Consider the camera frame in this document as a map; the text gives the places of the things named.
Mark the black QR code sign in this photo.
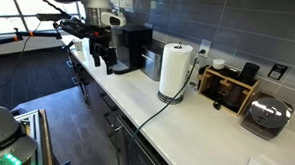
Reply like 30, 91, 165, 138
267, 63, 288, 82

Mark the black bar camera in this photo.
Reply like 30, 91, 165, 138
35, 12, 72, 23

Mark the small black knob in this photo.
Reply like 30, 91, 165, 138
211, 98, 223, 111

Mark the wooden plank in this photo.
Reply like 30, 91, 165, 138
37, 108, 57, 165

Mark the dark cabinet front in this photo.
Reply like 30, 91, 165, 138
63, 53, 187, 165

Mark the silver domed appliance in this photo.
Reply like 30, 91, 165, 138
239, 91, 295, 143

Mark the white wall outlet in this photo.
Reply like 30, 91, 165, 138
199, 39, 212, 58

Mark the white paper towel roll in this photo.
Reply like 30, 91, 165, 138
158, 42, 194, 100

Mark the black device on organizer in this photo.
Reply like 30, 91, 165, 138
237, 61, 261, 86

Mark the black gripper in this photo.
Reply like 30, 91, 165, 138
87, 25, 120, 76

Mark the stainless steel box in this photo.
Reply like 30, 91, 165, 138
140, 41, 165, 83

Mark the dark green power cable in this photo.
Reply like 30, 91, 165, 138
125, 46, 207, 165

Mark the metal paper towel holder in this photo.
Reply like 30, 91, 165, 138
157, 40, 187, 106

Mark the window with metal frame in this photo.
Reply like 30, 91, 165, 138
0, 0, 87, 41

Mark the black coffee maker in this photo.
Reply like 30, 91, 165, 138
112, 23, 155, 77

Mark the wooden countertop organizer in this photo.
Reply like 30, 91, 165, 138
196, 65, 261, 118

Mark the dark cup in organizer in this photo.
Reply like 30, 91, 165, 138
223, 83, 246, 110

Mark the white mug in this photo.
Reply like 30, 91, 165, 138
72, 38, 84, 54

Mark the small white round cup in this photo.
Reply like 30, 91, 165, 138
211, 58, 227, 71

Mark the aluminium frame cart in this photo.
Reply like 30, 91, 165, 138
12, 108, 47, 165

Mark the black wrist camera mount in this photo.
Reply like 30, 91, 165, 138
58, 18, 103, 41

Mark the black tripod stand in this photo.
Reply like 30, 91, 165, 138
59, 38, 95, 110

